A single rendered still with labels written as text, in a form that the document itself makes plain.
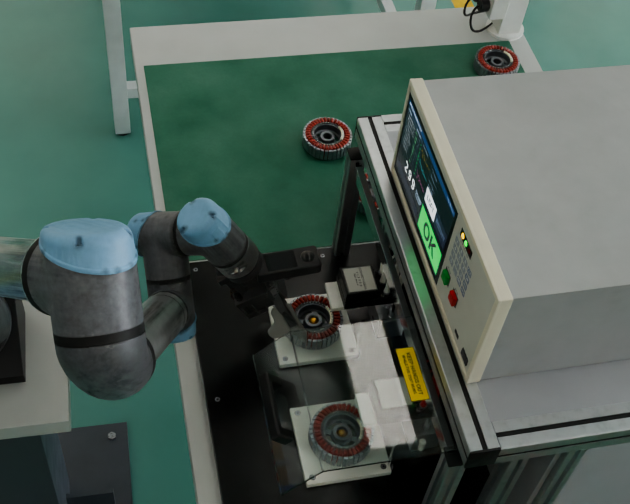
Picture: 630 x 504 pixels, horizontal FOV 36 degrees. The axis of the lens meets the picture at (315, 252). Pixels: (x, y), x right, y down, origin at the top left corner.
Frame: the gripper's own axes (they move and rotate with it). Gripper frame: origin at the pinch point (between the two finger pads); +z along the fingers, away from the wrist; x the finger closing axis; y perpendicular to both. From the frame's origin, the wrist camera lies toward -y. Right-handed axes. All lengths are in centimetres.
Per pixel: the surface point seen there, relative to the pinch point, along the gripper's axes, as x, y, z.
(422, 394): 33.2, -19.7, -13.9
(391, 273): 8.5, -20.3, -10.8
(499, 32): -85, -57, 43
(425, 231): 10.1, -29.3, -19.8
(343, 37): -89, -21, 24
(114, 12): -136, 39, 17
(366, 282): 1.1, -13.5, -0.8
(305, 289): -9.8, 0.9, 8.4
